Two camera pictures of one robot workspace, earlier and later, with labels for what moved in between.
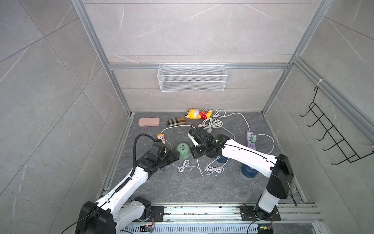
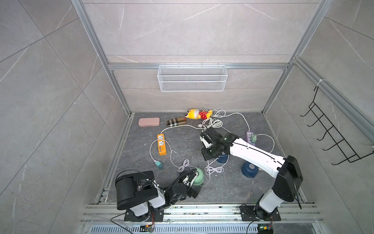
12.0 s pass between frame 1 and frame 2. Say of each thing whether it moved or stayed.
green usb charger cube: stayed
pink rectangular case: stayed
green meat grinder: moved
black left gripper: moved
